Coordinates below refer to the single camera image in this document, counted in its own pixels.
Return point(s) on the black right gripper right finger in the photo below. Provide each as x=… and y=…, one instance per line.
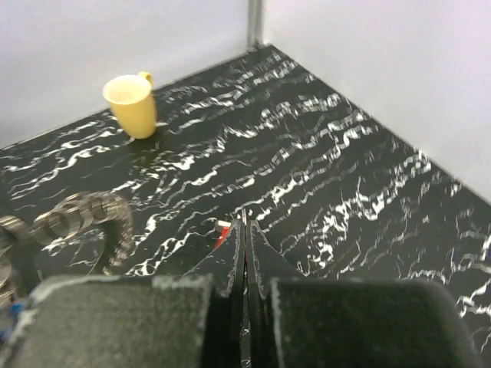
x=275, y=309

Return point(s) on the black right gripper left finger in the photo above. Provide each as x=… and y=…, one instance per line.
x=225, y=264

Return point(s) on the red plastic key tag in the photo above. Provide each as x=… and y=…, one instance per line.
x=222, y=228

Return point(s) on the blue plastic key tag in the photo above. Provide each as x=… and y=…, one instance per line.
x=9, y=319

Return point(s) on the yellow mug on table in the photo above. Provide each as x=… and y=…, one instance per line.
x=132, y=103

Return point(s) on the left aluminium frame post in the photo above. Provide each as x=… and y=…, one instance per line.
x=255, y=25

